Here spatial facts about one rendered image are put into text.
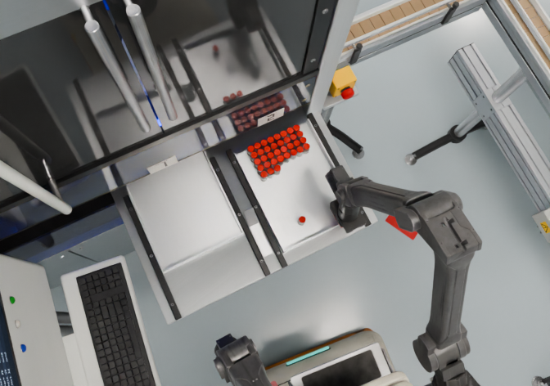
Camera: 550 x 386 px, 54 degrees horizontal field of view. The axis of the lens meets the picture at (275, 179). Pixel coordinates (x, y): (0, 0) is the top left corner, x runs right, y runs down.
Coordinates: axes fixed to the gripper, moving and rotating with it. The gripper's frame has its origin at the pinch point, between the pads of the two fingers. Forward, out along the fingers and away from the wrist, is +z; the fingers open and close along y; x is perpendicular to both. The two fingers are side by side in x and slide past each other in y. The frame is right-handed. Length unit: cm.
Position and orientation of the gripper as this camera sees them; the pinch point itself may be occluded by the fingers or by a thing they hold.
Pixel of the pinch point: (345, 222)
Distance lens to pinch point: 162.9
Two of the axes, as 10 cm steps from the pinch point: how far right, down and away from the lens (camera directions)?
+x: -8.9, 4.3, -1.4
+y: -4.5, -8.1, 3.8
